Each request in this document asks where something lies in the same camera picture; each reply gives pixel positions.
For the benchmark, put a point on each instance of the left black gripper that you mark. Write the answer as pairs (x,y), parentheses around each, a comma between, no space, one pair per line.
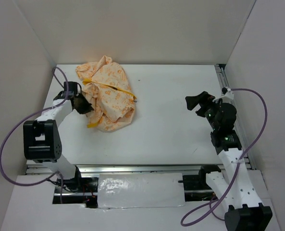
(87,108)

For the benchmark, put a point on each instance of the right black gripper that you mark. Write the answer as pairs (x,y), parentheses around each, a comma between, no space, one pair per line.
(192,101)

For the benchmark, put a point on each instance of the cream orange-print jacket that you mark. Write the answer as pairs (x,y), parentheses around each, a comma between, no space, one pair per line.
(107,88)

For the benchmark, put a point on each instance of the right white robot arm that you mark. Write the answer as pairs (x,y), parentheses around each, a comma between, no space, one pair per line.
(233,190)

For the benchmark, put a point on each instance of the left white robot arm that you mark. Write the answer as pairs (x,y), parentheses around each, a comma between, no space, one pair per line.
(42,142)

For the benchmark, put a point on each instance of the white foil-taped panel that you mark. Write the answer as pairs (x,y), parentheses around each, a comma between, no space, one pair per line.
(140,190)

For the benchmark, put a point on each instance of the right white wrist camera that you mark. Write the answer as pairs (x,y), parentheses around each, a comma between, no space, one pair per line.
(227,95)

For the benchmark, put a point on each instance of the aluminium front rail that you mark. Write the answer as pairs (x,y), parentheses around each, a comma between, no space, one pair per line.
(96,170)

